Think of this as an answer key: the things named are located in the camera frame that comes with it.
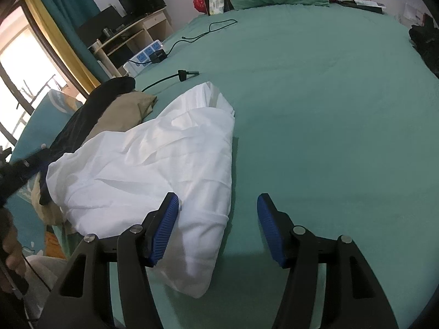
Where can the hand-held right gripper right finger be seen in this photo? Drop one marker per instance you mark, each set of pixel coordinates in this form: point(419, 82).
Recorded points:
point(271, 229)

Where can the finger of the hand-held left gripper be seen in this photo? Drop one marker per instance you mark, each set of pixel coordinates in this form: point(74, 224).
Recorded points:
point(24, 166)

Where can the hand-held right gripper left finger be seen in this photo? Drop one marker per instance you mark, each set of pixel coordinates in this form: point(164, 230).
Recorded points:
point(164, 229)

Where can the white hooded jacket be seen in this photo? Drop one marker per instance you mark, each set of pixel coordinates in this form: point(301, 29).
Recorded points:
point(154, 157)

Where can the black and tan folded clothes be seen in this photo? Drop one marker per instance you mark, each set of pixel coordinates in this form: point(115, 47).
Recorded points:
point(130, 109)

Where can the person's left hand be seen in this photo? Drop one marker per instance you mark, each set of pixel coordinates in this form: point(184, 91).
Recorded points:
point(13, 253)

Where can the person's grey trousers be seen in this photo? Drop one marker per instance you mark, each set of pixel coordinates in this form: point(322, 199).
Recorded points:
point(37, 267)

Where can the light blue printed board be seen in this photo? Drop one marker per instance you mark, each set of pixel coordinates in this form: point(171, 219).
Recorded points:
point(58, 102)

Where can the black garment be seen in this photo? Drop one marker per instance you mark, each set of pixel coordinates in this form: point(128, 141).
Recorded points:
point(103, 99)

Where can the glass balcony door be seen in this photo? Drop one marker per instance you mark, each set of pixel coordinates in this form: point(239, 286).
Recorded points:
point(20, 58)

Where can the bed with green sheet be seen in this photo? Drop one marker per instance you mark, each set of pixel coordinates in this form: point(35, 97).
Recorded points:
point(325, 109)

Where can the yellow curtain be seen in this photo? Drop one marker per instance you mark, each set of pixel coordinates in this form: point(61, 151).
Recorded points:
point(55, 31)

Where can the metal cup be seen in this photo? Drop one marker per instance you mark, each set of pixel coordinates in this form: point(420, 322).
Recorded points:
point(107, 32)

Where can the black monitor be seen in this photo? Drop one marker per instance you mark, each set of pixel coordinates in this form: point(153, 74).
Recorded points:
point(99, 24)

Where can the white power strip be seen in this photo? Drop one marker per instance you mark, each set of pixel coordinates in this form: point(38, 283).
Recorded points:
point(145, 53)

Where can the teal curtain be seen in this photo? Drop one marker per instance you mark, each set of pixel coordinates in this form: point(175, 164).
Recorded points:
point(65, 0)

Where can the light wooden desk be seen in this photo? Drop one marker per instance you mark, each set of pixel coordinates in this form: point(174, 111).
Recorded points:
point(151, 20)

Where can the tissue pack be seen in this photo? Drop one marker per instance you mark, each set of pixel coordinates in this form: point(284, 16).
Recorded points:
point(216, 4)

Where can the black jacket pile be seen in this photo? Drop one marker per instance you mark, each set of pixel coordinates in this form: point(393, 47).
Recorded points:
point(427, 41)

